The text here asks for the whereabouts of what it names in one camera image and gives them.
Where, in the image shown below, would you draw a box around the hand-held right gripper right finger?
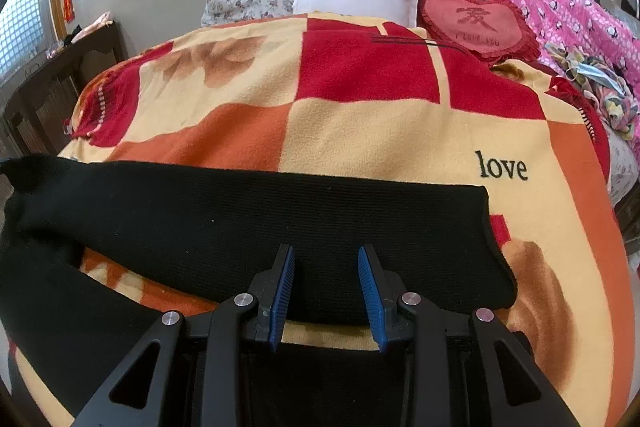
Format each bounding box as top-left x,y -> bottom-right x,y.
356,244 -> 576,427

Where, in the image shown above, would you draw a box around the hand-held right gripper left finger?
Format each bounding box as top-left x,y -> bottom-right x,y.
75,243 -> 297,427

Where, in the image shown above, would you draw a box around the black pants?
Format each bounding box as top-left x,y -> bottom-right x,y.
0,155 -> 518,427

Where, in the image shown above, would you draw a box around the red orange checked blanket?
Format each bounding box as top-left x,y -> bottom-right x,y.
10,12 -> 632,427

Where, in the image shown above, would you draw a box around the thin black sticks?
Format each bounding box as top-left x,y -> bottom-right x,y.
371,34 -> 471,55

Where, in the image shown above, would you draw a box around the red heart-shaped cushion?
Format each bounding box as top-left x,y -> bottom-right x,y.
415,0 -> 543,65

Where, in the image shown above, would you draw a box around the dark wooden cabinet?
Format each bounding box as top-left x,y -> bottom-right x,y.
0,21 -> 128,160

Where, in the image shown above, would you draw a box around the colourful floral cloth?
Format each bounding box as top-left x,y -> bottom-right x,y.
542,42 -> 640,142

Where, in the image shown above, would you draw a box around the blue face mask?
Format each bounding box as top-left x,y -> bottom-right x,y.
565,59 -> 626,96

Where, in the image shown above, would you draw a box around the pink cloth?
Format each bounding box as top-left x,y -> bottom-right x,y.
75,11 -> 113,40

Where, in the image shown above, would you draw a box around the pink printed quilt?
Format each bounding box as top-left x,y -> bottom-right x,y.
450,0 -> 640,78

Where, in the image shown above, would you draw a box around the glass block window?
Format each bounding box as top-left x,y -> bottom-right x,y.
0,0 -> 56,82

